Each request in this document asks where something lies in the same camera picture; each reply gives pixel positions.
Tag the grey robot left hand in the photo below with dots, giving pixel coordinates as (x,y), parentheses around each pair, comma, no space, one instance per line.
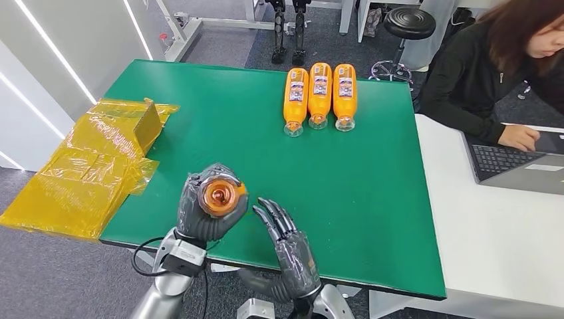
(194,224)

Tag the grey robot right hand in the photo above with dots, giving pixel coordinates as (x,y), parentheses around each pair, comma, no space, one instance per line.
(297,264)

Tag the orange drink bottle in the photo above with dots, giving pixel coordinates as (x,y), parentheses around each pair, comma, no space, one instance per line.
(345,99)
(219,197)
(295,101)
(319,97)

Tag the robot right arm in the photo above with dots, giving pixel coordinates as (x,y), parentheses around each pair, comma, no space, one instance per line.
(335,308)

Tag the green table mat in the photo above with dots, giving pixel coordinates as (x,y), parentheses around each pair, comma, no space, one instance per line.
(264,176)

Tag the yellow wrapped flat cardboard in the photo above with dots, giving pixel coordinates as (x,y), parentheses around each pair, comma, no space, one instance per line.
(88,176)

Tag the white desk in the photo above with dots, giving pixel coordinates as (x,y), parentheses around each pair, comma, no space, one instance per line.
(484,246)

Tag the black robot leg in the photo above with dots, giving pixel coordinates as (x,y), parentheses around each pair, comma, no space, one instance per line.
(299,35)
(279,35)

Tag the grey laptop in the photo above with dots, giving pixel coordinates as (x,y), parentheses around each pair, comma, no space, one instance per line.
(506,163)

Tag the person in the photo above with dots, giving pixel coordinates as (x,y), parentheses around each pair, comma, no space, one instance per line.
(462,79)

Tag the grey patterned bag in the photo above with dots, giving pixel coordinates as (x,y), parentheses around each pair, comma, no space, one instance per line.
(373,22)

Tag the black round stool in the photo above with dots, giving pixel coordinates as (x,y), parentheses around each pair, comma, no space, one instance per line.
(410,22)

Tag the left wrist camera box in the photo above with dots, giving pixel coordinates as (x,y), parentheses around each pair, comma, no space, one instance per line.
(185,257)

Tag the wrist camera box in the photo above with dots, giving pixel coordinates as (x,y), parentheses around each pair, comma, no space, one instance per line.
(255,310)
(185,257)

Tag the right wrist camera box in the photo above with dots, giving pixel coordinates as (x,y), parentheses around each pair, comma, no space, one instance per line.
(255,310)

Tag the white metal frame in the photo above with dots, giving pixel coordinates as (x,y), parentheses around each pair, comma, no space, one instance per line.
(189,35)

